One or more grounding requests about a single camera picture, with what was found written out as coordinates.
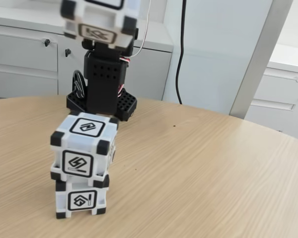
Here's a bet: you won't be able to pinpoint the white cube with scissors symbol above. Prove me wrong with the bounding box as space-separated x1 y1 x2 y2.
60 0 140 49

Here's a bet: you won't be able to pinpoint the white cube with lightning symbol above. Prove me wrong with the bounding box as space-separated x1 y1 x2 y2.
50 111 120 187

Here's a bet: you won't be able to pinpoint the black round clamp knob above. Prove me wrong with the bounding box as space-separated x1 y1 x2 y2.
73 70 87 100

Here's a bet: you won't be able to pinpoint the white low cabinet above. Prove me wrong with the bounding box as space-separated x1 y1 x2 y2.
244 43 298 144
0 13 174 101

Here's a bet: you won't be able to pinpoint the grey pillar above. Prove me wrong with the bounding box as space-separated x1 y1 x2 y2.
228 0 296 121

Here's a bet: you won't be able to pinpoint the white cube with house symbol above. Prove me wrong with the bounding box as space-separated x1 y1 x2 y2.
55 173 109 219

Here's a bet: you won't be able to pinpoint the red white servo wires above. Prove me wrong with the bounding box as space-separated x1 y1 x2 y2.
115 56 132 100

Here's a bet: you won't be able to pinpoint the white cable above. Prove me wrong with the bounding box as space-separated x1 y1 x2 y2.
130 0 151 59

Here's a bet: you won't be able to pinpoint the black hanging cable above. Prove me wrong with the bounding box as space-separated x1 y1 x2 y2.
176 0 189 105

